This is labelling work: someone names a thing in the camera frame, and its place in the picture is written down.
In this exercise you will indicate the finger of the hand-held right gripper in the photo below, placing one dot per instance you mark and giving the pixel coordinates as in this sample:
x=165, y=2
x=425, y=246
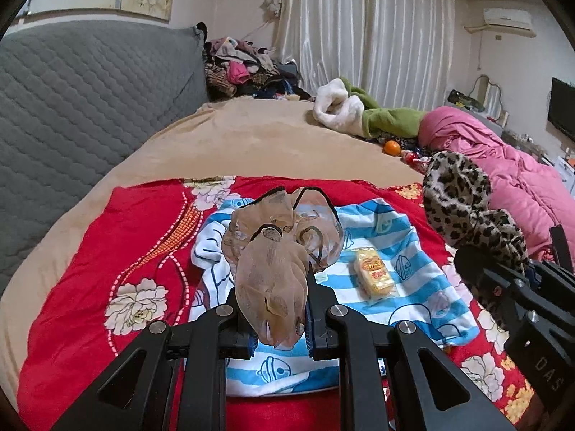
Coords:
x=494, y=289
x=561, y=251

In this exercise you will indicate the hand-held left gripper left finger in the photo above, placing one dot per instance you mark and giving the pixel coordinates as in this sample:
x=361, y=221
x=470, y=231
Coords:
x=224, y=323

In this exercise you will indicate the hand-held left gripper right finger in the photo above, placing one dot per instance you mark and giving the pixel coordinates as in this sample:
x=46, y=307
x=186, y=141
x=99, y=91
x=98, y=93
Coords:
x=321, y=323

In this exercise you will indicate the beige mesh scrunchie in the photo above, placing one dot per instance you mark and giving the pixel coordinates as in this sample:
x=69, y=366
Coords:
x=269, y=269

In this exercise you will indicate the orange label bread packet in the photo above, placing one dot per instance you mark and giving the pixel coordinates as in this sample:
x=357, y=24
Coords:
x=373, y=274

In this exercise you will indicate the leopard print scrunchie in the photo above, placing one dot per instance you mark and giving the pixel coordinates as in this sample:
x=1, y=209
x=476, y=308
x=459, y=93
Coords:
x=453, y=197

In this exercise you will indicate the pink quilt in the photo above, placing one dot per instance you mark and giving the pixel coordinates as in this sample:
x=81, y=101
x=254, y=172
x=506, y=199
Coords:
x=516, y=175

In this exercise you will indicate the black television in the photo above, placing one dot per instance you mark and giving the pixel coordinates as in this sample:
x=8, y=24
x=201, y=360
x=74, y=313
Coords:
x=564, y=107

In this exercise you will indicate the grey vanity table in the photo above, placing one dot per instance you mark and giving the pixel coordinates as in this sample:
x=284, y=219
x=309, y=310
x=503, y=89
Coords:
x=494, y=121

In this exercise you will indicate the red floral blanket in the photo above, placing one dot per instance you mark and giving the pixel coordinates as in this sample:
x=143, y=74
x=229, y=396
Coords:
x=90, y=256

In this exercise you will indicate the colourful snack wrappers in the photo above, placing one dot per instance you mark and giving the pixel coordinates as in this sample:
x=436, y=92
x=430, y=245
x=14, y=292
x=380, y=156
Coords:
x=411, y=158

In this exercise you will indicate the orange fruit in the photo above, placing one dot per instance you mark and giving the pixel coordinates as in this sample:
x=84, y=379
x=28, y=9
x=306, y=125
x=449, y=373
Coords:
x=391, y=147

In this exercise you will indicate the arched vanity mirror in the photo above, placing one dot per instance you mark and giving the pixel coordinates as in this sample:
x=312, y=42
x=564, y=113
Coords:
x=481, y=87

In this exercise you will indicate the dark patterned bag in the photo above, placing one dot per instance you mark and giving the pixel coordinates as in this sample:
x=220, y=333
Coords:
x=462, y=98

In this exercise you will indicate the green white fleece garment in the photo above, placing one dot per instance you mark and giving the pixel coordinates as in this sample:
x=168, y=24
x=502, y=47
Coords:
x=391, y=121

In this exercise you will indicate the white air conditioner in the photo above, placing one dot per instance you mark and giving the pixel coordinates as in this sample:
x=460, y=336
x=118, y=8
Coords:
x=507, y=18

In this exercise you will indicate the pile of clothes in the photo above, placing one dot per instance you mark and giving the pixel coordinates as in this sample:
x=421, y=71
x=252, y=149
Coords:
x=242, y=72

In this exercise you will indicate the grey quilted headboard cover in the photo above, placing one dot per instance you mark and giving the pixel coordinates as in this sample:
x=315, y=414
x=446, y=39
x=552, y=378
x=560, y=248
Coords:
x=90, y=98

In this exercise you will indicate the white curtains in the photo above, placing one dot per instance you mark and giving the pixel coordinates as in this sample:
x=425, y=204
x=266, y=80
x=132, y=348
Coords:
x=382, y=31

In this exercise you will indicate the curtain tieback flower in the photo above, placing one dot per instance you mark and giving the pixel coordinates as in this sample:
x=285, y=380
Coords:
x=272, y=4

